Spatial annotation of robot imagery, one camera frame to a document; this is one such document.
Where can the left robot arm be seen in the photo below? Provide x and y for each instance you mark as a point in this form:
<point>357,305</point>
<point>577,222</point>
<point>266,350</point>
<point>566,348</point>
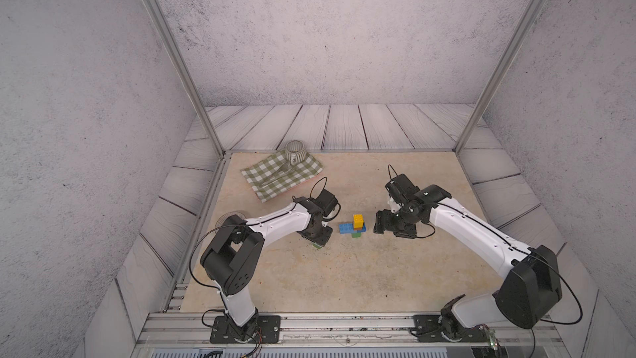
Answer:
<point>231,259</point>

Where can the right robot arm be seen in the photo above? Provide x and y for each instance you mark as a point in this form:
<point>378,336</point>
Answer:
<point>531,283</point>

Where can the aluminium corner post right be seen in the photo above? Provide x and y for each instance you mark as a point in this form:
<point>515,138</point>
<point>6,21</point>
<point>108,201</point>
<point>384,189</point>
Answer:
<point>523,27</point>

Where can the light blue long lego brick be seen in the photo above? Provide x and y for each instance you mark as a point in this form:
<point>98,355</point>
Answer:
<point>348,229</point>

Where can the aluminium corner post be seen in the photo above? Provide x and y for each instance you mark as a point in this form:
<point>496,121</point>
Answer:
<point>160,23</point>
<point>523,27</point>

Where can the yellow lego brick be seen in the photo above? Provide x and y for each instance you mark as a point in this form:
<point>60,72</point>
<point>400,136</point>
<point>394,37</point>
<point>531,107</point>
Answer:
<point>358,222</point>

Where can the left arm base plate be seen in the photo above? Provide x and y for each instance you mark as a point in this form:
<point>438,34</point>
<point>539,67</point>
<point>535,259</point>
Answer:
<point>262,328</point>

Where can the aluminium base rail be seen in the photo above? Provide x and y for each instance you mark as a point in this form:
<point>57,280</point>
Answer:
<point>342,335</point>

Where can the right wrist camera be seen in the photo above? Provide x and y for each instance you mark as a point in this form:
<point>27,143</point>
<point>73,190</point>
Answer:
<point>401,191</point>

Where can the aluminium corner post left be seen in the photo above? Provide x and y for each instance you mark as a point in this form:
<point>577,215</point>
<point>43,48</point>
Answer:
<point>160,23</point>

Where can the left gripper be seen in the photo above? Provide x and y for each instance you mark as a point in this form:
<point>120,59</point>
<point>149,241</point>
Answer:
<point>323,241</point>

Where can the pink glass plate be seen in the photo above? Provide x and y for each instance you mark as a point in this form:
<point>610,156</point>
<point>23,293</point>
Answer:
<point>227,215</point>

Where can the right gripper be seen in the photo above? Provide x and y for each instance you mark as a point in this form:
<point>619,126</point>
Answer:
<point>382,222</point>

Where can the striped ceramic cup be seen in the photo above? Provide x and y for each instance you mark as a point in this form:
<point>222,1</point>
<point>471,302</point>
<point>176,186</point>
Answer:
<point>295,152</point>

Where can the green checkered cloth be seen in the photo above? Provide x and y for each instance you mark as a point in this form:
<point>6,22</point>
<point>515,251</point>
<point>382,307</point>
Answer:
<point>274,175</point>

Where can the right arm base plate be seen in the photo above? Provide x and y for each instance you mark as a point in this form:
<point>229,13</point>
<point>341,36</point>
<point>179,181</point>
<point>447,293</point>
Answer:
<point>433,328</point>

